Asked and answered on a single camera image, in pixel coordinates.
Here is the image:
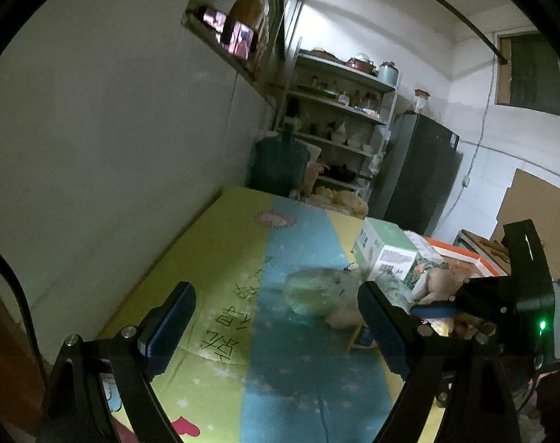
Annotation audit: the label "brown cardboard sheet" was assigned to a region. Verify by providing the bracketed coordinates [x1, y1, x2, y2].
[492, 168, 560, 250]

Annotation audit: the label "beige plush dog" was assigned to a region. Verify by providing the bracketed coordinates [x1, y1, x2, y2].
[419, 268, 475, 319]

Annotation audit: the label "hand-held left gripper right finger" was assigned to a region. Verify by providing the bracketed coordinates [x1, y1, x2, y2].
[356, 281, 523, 443]

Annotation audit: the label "orange rimmed tray box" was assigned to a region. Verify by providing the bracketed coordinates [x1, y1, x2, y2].
[423, 235, 514, 282]

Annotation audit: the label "person's right forearm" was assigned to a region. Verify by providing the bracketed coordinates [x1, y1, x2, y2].
[529, 364, 560, 443]

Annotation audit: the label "blue yellow packet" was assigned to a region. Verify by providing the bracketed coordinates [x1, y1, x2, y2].
[347, 325, 378, 349]

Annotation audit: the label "wall window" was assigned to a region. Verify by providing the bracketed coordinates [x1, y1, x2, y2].
[495, 32, 560, 118]

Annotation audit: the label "dark water jug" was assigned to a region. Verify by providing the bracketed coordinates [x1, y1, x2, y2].
[250, 124, 311, 197]

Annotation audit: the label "white wall cable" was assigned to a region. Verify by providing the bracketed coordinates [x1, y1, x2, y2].
[439, 53, 500, 236]

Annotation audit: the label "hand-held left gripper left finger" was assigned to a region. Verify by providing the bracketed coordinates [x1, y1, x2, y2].
[37, 281, 198, 443]

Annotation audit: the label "white metal shelf rack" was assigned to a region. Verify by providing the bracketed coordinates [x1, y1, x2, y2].
[273, 48, 398, 204]

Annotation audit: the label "glass jar with lid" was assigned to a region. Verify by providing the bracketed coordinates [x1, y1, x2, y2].
[412, 89, 433, 114]

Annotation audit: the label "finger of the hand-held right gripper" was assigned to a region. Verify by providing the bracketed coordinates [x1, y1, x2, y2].
[409, 302, 461, 321]

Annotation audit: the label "printed plastic bag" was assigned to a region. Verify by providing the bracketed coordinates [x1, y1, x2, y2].
[402, 235, 449, 301]

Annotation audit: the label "black refrigerator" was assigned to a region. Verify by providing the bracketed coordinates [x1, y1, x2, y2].
[368, 113, 461, 236]

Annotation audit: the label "clear bag with green contents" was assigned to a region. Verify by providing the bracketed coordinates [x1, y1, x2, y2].
[282, 268, 368, 328]

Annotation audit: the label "yellow bag of bread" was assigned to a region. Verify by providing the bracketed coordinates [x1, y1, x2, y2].
[303, 187, 371, 217]

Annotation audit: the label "dark curved rod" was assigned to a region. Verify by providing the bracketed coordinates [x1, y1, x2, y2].
[370, 0, 512, 65]

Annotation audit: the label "green white carton box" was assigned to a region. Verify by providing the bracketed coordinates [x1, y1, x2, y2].
[352, 218, 419, 287]

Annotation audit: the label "teal pot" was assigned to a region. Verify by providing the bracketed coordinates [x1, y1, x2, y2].
[377, 62, 403, 87]

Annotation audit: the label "red pot with lid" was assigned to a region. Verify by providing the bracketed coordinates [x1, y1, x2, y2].
[345, 54, 378, 72]

